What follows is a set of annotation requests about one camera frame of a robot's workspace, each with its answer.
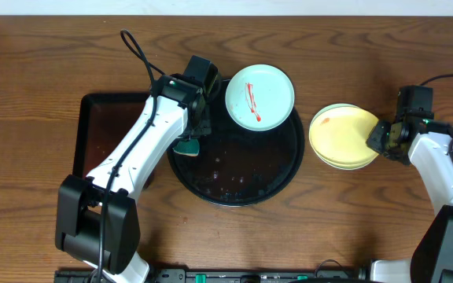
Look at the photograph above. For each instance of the black rectangular water tray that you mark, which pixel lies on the black rectangular water tray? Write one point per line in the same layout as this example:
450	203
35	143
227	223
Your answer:
104	120

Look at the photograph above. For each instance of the yellow plate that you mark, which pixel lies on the yellow plate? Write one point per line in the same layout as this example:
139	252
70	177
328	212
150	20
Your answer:
342	135

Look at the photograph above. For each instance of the mint green plate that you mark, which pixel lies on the mint green plate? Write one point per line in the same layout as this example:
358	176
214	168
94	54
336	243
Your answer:
259	97
340	166

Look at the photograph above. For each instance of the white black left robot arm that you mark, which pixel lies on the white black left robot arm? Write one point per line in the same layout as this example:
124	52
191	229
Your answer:
97	219

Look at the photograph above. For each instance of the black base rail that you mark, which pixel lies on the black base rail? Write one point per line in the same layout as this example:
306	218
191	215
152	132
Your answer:
203	276

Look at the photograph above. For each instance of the green scrubbing sponge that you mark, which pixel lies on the green scrubbing sponge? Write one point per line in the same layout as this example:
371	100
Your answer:
189	147

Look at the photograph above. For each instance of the round black serving tray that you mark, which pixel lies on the round black serving tray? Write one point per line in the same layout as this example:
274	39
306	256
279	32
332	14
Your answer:
239	167

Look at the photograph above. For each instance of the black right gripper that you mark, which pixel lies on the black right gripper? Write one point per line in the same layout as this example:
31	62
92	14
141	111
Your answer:
375	141

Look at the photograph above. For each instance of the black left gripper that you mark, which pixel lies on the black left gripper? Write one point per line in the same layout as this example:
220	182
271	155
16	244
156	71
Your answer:
200	128

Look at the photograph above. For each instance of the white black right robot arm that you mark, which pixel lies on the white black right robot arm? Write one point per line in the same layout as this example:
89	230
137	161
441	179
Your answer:
428	146

